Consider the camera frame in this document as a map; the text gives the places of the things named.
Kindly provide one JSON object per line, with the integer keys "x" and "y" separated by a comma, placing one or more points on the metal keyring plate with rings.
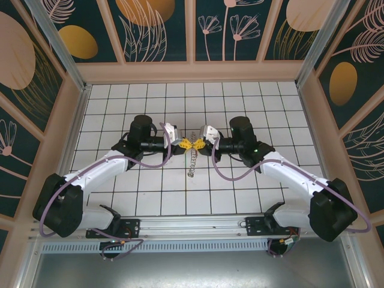
{"x": 193, "y": 162}

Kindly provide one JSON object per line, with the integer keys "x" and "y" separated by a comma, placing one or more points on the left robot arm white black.
{"x": 99, "y": 168}

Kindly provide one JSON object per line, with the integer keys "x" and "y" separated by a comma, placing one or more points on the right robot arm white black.
{"x": 282, "y": 177}

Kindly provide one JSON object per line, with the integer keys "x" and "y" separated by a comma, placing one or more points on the grey metal sheet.
{"x": 192, "y": 270}

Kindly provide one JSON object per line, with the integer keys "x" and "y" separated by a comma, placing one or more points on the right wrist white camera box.
{"x": 210, "y": 133}

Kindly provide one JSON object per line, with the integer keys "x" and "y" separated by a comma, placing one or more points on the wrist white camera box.
{"x": 172, "y": 133}
{"x": 210, "y": 133}

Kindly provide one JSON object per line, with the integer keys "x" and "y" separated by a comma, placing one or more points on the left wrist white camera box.
{"x": 172, "y": 133}

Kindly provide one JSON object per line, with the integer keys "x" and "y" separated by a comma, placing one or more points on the aluminium table rail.
{"x": 192, "y": 223}

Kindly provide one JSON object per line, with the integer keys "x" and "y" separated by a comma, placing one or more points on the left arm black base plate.
{"x": 132, "y": 225}

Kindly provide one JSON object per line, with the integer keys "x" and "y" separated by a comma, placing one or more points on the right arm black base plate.
{"x": 255, "y": 225}

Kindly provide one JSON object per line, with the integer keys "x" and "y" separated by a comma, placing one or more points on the aluminium corner post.
{"x": 318, "y": 45}
{"x": 60, "y": 48}

